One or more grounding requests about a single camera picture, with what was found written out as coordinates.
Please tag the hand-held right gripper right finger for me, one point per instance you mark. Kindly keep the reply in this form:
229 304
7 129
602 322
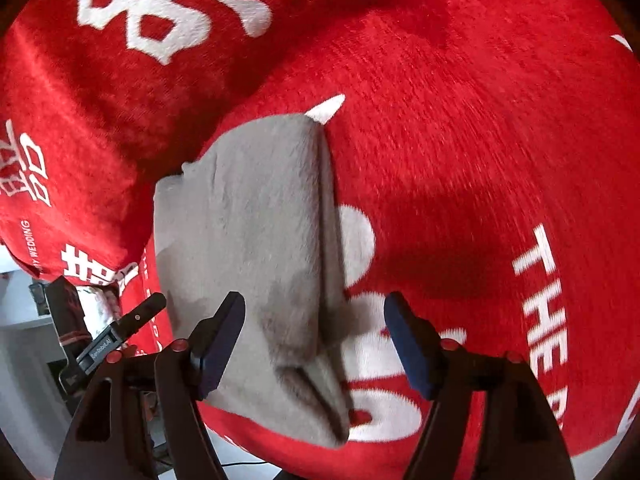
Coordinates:
410 350

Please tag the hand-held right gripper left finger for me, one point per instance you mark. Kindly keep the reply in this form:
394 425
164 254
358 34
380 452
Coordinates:
220 350

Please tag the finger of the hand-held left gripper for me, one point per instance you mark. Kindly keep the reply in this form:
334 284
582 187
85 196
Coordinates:
142 315

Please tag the grey knit garment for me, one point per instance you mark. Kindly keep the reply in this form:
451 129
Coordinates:
260 220

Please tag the red printed blanket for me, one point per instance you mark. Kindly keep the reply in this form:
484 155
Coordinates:
450 135

